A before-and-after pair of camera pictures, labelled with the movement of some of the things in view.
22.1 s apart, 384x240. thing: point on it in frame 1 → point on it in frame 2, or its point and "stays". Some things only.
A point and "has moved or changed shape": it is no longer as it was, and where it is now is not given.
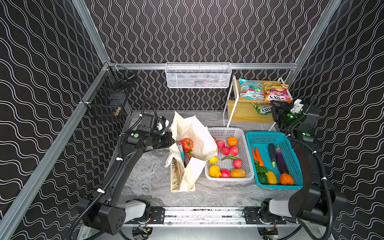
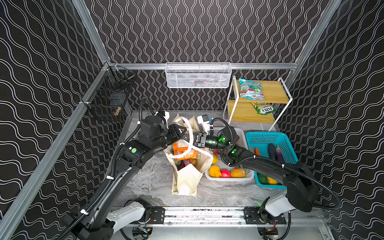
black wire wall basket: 109,95 stays
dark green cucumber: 272,149 stays
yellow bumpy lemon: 215,171 stays
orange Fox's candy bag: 274,91 → 191,154
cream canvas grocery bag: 185,180 has moved or changed shape
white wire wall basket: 198,75 stays
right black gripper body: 280,112 → 201,140
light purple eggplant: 186,158 stays
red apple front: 225,173 stays
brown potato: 190,155 → 193,161
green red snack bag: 250,90 stays
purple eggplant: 282,165 stays
